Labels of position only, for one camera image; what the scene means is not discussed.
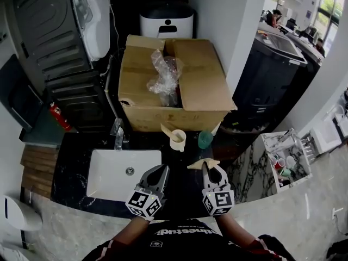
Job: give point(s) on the white display basin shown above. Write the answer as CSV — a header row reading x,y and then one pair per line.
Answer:
x,y
324,136
341,120

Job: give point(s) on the blue wall sign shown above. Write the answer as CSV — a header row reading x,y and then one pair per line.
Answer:
x,y
309,13

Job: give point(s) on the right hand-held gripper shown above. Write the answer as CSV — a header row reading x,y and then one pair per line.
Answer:
x,y
220,201

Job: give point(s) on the grey door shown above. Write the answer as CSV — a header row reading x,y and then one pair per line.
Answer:
x,y
8,31

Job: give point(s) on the black top-load washing machine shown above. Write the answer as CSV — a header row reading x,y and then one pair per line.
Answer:
x,y
266,75

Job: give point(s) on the white ceramic toilet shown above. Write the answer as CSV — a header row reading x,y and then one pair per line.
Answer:
x,y
13,253

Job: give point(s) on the chrome basin faucet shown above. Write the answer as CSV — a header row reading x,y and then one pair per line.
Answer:
x,y
290,135
119,135

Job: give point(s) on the person's right forearm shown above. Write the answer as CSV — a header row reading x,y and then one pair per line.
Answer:
x,y
233,228

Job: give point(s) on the white fixture with black slot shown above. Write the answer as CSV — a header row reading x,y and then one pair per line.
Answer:
x,y
23,213

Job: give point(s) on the red mug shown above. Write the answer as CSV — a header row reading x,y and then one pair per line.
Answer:
x,y
279,164

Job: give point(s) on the brown cardboard box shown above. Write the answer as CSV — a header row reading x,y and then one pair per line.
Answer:
x,y
201,77

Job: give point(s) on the person's black red-striped shirt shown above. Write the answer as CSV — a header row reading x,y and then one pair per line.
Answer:
x,y
187,246

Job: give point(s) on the dark stone platform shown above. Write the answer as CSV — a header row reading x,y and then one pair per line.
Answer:
x,y
46,132

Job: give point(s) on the white mug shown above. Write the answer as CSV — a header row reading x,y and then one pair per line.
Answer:
x,y
290,161

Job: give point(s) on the black ribbed metal appliance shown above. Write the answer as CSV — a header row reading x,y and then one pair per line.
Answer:
x,y
81,99

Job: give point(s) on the white rectangular sink basin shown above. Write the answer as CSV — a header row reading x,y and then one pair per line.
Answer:
x,y
108,173

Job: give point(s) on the red fire extinguisher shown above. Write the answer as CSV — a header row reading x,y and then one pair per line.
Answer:
x,y
59,115

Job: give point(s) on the person's left forearm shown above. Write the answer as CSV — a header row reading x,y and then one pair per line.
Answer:
x,y
131,230

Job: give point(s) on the grey ribbed metal appliance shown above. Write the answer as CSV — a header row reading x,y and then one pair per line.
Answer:
x,y
49,28

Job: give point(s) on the white marble sink cabinet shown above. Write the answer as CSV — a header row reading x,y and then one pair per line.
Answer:
x,y
250,173

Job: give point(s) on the clear plastic bag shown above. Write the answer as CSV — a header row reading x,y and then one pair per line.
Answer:
x,y
163,80

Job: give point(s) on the chrome towel rack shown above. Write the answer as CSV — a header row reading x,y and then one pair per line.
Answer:
x,y
308,148

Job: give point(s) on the wooden pallet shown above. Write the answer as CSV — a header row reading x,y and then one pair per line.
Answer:
x,y
38,173

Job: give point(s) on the round dark tray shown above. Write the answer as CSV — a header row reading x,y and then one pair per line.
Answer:
x,y
244,128

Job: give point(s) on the black cloth item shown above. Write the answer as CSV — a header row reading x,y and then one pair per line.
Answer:
x,y
338,250

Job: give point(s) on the green translucent cup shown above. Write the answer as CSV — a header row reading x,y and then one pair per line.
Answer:
x,y
205,140

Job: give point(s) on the white plastic device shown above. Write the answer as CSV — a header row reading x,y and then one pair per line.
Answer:
x,y
99,28

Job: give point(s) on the white appliance with black lid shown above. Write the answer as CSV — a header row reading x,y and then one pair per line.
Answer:
x,y
167,20

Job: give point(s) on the beige cup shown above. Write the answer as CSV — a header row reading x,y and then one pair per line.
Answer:
x,y
176,145

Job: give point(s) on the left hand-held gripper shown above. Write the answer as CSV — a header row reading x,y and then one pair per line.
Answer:
x,y
142,204

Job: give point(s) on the mint green mug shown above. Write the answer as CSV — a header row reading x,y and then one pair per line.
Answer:
x,y
286,172

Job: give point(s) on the black marble washstand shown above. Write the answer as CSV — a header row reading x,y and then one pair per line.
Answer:
x,y
185,183

